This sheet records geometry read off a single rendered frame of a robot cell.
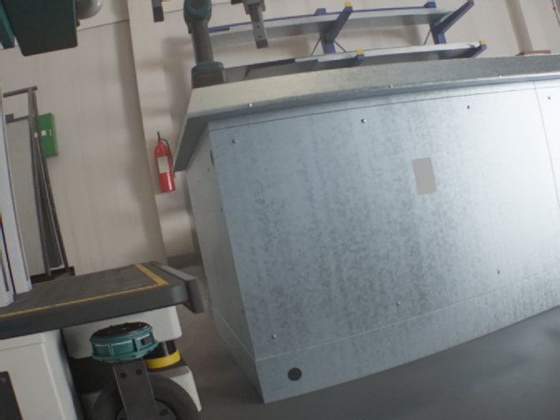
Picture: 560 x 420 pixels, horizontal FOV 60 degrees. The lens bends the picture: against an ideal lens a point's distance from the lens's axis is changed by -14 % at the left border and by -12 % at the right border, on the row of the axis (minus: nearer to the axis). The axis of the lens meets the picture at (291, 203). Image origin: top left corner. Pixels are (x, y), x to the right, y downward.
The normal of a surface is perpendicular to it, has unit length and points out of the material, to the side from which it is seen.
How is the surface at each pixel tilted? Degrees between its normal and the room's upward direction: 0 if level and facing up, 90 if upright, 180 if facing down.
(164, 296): 90
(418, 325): 90
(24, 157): 78
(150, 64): 90
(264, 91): 67
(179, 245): 90
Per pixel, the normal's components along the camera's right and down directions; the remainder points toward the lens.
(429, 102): 0.24, -0.05
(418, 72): 0.14, -0.42
